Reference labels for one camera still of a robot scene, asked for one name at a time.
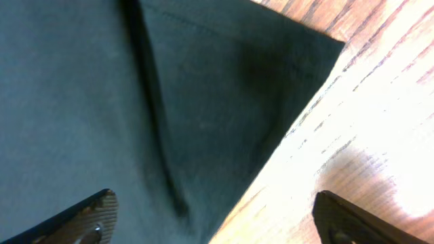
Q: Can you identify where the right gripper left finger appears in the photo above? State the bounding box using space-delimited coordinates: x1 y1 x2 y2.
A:
2 188 119 244

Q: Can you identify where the black t-shirt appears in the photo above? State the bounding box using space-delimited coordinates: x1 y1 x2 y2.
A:
1 0 344 243

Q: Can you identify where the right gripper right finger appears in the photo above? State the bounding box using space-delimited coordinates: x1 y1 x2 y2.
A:
312 190 427 244

